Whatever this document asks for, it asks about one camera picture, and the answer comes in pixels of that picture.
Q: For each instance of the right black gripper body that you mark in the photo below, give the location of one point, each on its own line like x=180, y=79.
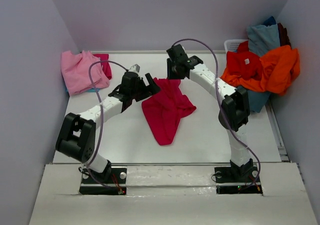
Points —
x=172, y=73

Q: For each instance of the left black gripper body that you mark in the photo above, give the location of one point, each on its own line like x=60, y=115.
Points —
x=144, y=87

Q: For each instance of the crimson t shirt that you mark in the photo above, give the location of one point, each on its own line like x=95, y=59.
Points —
x=164, y=110

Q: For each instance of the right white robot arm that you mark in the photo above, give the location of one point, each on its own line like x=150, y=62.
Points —
x=233, y=115

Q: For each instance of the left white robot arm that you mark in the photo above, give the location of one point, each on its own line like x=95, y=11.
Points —
x=77, y=135

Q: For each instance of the magenta folded t shirt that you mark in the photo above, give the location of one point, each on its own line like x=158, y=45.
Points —
x=105, y=65

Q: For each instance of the white plastic basket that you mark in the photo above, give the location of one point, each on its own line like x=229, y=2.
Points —
x=232, y=45

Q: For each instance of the pink folded t shirt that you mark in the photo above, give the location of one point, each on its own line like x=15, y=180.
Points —
x=79, y=70

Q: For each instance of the red t shirt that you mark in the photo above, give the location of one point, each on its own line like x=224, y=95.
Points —
x=244, y=63

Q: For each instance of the light blue t shirt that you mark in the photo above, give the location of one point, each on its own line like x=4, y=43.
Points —
x=262, y=39

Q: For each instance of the orange t shirt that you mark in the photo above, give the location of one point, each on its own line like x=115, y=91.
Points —
x=280, y=68

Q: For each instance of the royal blue t shirt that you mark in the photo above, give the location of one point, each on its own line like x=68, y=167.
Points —
x=270, y=21

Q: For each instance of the dark maroon t shirt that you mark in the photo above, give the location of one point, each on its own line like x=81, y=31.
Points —
x=283, y=35

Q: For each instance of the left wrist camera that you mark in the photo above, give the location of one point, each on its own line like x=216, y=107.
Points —
x=134, y=68

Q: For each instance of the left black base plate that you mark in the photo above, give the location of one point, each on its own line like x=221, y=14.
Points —
x=113, y=185

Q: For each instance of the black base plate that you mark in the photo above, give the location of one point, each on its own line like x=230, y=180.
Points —
x=227, y=184
x=113, y=185

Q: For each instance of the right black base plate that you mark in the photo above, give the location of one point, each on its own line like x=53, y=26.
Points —
x=227, y=184

